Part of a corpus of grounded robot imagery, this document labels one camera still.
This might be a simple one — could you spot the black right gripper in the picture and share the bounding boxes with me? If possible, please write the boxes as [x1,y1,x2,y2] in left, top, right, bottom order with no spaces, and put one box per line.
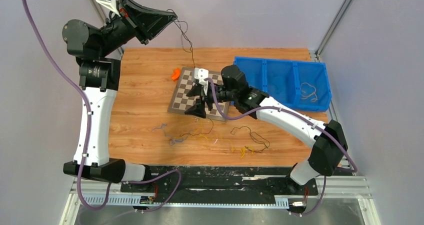
[185,81,237,117]

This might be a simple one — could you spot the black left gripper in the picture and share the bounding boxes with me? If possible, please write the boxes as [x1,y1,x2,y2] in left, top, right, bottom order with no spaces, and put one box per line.
[98,0,176,58]

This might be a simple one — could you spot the grey purple thin cable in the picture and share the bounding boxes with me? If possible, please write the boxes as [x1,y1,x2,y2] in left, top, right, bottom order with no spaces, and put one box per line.
[151,122,193,147]

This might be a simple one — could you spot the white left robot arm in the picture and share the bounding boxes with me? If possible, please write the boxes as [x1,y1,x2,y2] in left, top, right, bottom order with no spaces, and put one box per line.
[62,0,177,192]

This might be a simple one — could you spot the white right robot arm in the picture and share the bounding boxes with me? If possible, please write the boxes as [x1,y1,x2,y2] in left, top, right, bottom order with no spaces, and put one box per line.
[184,64,348,194]

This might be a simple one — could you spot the wooden chessboard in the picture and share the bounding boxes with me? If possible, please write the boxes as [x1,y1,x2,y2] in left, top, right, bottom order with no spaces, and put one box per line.
[167,67,230,122]

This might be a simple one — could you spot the orange plastic piece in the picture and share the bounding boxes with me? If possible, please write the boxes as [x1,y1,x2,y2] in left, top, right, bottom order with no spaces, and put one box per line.
[171,68,181,82]

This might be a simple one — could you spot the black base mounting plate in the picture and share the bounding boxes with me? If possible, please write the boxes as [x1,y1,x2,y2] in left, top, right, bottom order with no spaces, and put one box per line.
[120,165,319,205]

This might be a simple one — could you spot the blue plastic divided bin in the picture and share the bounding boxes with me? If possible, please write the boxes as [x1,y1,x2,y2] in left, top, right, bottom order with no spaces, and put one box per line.
[233,56,332,112]

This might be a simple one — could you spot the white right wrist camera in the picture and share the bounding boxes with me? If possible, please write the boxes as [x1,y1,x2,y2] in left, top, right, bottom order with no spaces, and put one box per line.
[192,67,209,95]

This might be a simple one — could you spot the white slotted cable duct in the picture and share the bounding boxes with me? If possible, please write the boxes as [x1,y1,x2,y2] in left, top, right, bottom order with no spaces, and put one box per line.
[80,195,290,208]

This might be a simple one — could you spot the right aluminium frame post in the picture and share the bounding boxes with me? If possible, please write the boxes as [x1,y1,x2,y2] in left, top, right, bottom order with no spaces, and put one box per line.
[314,0,354,60]

